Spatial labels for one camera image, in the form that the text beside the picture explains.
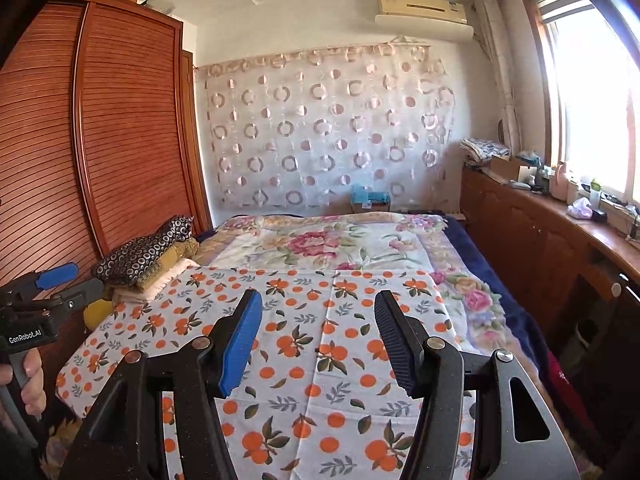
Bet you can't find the stack of folded patterned cloth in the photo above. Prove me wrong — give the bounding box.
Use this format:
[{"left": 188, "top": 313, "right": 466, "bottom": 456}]
[{"left": 460, "top": 137, "right": 508, "bottom": 163}]

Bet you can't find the stack of folded clothes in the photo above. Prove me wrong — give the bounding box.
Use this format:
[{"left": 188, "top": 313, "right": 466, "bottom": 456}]
[{"left": 111, "top": 257, "right": 201, "bottom": 303}]

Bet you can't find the long wooden cabinet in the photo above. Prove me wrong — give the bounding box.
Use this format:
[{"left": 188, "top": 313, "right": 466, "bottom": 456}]
[{"left": 460, "top": 162, "right": 640, "bottom": 411}]

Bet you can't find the red cloth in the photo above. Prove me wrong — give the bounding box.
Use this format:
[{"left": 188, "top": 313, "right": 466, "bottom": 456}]
[{"left": 545, "top": 350, "right": 576, "bottom": 413}]

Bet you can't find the tied pale window curtain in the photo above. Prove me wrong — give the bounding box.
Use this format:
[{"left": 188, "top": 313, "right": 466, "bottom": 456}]
[{"left": 474, "top": 0, "right": 521, "bottom": 151}]

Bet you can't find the cardboard box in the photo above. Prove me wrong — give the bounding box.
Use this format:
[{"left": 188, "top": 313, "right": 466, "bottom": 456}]
[{"left": 490, "top": 155, "right": 531, "bottom": 181}]

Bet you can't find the olive brown garment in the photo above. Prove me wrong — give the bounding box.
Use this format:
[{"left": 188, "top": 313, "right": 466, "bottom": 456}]
[{"left": 135, "top": 237, "right": 201, "bottom": 291}]

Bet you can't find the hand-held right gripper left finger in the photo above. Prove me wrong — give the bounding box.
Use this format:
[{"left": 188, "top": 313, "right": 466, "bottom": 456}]
[{"left": 60, "top": 289, "right": 264, "bottom": 480}]

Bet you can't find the window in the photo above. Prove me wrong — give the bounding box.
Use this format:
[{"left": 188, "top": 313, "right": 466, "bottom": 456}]
[{"left": 520, "top": 0, "right": 640, "bottom": 211}]

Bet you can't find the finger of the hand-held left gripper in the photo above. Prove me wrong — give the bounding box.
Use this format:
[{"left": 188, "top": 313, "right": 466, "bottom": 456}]
[
  {"left": 0, "top": 262, "right": 80, "bottom": 309},
  {"left": 46, "top": 278, "right": 105, "bottom": 318}
]

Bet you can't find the person's left hand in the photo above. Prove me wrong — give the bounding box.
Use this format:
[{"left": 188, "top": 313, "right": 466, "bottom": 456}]
[{"left": 20, "top": 347, "right": 47, "bottom": 421}]

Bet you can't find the teal box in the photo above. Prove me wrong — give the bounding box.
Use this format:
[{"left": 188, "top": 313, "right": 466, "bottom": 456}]
[{"left": 350, "top": 183, "right": 392, "bottom": 213}]

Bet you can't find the dark circle-print shirt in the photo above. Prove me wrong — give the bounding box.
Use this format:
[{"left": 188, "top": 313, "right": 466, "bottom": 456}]
[{"left": 92, "top": 215, "right": 196, "bottom": 283}]

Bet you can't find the wall air conditioner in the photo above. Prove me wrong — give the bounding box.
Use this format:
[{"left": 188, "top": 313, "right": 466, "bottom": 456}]
[{"left": 375, "top": 0, "right": 474, "bottom": 42}]

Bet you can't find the white orange-print cloth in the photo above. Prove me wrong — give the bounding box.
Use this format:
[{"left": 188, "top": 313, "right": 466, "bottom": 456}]
[{"left": 55, "top": 266, "right": 476, "bottom": 480}]

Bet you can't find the wooden slatted wardrobe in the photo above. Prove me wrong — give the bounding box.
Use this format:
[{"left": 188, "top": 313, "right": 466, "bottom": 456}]
[{"left": 0, "top": 0, "right": 213, "bottom": 411}]

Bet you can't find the crumpled white bag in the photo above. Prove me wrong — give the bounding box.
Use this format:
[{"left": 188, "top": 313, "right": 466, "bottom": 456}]
[{"left": 566, "top": 196, "right": 594, "bottom": 219}]

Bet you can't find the floral bed sheet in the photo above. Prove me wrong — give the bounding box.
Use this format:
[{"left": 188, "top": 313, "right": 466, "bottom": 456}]
[{"left": 442, "top": 215, "right": 551, "bottom": 361}]

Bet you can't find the circle-print sheer curtain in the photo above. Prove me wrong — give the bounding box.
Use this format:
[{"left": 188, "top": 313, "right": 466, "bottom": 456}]
[{"left": 192, "top": 42, "right": 458, "bottom": 211}]

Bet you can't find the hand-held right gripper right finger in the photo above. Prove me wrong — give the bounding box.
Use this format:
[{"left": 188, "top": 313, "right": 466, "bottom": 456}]
[{"left": 374, "top": 289, "right": 581, "bottom": 480}]

